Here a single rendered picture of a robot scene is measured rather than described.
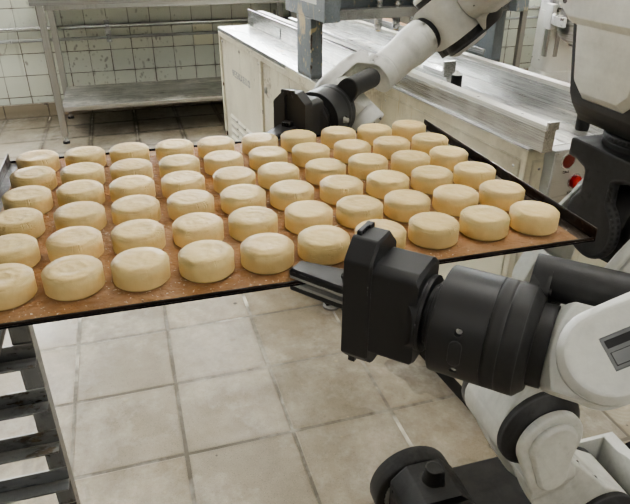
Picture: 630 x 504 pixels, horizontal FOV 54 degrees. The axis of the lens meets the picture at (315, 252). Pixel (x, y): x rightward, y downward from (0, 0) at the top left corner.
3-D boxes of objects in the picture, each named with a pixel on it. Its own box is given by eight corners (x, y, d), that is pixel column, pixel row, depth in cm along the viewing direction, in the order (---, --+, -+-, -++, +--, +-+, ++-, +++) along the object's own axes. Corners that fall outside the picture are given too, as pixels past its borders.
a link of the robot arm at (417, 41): (361, 54, 114) (429, -3, 119) (394, 99, 116) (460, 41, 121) (386, 34, 104) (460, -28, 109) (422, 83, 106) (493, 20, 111)
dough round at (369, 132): (354, 136, 91) (354, 123, 90) (387, 135, 92) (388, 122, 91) (360, 147, 87) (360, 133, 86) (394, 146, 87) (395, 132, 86)
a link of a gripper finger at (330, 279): (303, 264, 57) (364, 281, 54) (285, 280, 54) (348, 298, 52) (303, 249, 56) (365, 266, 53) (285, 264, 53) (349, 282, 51)
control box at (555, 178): (534, 204, 142) (545, 146, 136) (613, 189, 150) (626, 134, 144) (545, 210, 139) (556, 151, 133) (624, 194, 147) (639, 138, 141)
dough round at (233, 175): (262, 183, 75) (261, 168, 74) (246, 199, 70) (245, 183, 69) (224, 178, 76) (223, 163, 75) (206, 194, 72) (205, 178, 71)
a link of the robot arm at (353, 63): (308, 99, 111) (359, 56, 114) (342, 134, 110) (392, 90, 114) (314, 81, 105) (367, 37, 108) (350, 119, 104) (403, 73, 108)
